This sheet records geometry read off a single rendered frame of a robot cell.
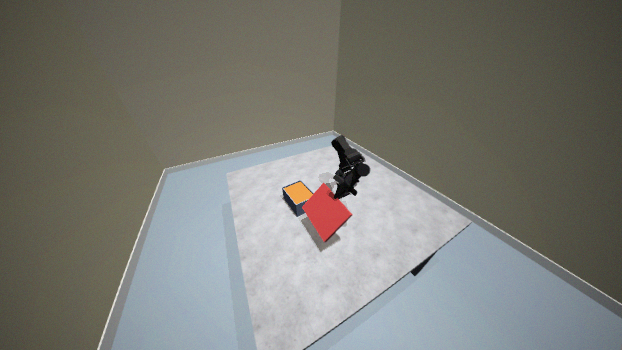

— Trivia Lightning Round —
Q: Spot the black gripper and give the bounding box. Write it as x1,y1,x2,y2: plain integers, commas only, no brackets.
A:
333,171,360,199

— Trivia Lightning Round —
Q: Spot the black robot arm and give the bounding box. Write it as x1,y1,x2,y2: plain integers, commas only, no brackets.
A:
331,135,371,179

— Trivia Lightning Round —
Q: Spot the red square lid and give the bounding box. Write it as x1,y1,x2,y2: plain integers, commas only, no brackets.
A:
302,183,353,243

